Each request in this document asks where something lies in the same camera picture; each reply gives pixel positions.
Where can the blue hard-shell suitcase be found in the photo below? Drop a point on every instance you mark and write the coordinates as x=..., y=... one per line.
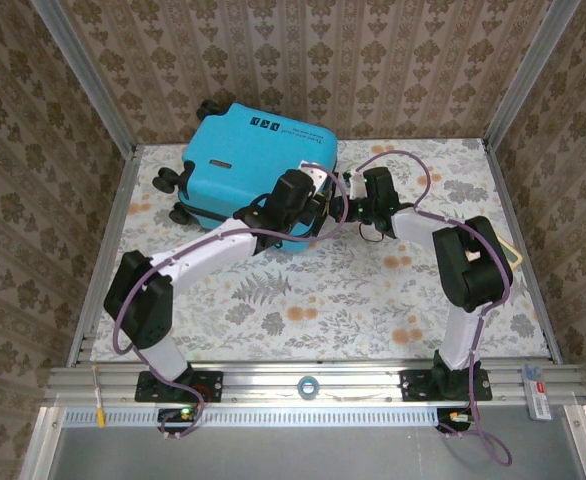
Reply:
x=233, y=150

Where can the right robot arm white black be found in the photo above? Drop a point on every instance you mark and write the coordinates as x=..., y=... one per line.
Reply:
x=473, y=270

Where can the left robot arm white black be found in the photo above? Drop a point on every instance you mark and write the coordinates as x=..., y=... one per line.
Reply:
x=138, y=300

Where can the floral tablecloth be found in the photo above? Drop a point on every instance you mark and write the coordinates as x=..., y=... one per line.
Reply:
x=323, y=310

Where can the yellow calculator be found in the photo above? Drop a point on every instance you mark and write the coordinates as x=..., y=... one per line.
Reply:
x=514, y=255

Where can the blue tape roll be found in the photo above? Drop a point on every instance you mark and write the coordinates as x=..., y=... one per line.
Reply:
x=299, y=389

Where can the black connector board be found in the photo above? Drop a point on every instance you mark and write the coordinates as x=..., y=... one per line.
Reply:
x=178, y=416
x=455, y=417

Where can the grey metal panel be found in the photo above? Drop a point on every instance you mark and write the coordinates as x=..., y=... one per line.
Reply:
x=298, y=455

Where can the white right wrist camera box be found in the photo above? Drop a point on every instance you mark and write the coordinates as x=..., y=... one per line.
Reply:
x=358, y=185

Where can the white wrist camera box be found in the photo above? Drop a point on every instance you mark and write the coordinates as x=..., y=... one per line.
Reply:
x=315, y=175
x=358, y=185

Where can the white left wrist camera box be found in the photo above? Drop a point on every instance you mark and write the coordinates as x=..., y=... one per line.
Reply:
x=315, y=175

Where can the aluminium mounting rail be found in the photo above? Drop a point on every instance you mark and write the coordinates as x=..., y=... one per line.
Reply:
x=273, y=385

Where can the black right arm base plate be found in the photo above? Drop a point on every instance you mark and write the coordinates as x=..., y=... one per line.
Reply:
x=410, y=387

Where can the aluminium corner post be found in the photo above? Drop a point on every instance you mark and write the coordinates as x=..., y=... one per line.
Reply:
x=85, y=75
x=527, y=75

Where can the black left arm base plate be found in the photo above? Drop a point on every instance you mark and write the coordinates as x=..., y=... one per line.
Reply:
x=213, y=385

